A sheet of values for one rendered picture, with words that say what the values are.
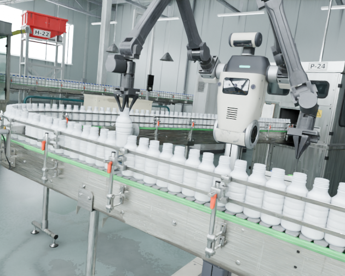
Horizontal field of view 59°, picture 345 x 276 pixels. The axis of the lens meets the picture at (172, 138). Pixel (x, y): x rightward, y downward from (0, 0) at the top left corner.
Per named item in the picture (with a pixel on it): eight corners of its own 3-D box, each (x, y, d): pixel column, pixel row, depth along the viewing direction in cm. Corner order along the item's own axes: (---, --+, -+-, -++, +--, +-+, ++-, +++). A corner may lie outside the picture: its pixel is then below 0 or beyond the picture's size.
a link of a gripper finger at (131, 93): (114, 110, 125) (115, 87, 124) (126, 110, 131) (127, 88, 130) (125, 113, 121) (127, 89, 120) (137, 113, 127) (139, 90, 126)
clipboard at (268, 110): (260, 121, 494) (263, 102, 490) (272, 124, 476) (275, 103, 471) (258, 121, 492) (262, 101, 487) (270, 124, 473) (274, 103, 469)
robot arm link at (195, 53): (211, 54, 168) (202, 54, 171) (203, 41, 160) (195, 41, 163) (205, 67, 166) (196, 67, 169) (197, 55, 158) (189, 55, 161)
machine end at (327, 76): (295, 174, 612) (313, 75, 583) (366, 196, 509) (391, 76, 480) (243, 182, 517) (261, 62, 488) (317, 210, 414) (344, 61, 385)
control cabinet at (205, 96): (210, 149, 807) (219, 76, 780) (223, 153, 768) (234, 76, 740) (186, 150, 758) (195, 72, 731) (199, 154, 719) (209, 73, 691)
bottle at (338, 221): (321, 242, 82) (332, 183, 79) (325, 235, 87) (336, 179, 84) (346, 251, 78) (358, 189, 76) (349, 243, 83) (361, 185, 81)
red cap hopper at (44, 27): (21, 137, 694) (26, 10, 654) (16, 132, 751) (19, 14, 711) (62, 137, 749) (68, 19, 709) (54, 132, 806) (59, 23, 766)
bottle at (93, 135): (91, 165, 135) (93, 128, 133) (82, 162, 138) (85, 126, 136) (101, 163, 140) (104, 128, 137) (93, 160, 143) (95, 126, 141)
